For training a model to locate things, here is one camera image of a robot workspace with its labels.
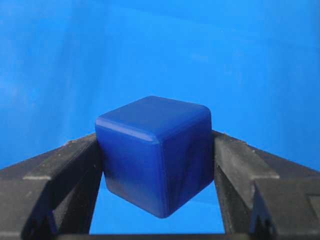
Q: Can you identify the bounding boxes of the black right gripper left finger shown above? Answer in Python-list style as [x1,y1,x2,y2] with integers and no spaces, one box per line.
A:
[0,134,102,240]

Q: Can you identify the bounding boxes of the blue cube block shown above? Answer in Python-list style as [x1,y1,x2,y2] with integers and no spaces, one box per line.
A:
[95,96,214,218]

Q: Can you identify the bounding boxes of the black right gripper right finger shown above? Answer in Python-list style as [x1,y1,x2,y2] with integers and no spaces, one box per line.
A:
[212,131,320,240]

